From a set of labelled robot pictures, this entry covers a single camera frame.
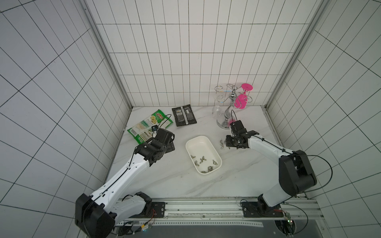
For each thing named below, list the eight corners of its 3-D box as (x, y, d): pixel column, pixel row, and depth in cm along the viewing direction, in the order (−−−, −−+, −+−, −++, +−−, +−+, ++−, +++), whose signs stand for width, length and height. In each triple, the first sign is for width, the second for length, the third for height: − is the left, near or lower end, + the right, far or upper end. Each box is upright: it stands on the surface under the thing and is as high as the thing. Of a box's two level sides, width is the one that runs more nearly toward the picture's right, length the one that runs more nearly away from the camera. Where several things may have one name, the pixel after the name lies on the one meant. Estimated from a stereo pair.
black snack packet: (175, 127, 109) (175, 125, 107) (171, 109, 120) (171, 108, 119) (196, 122, 112) (196, 121, 110) (190, 106, 123) (190, 104, 121)
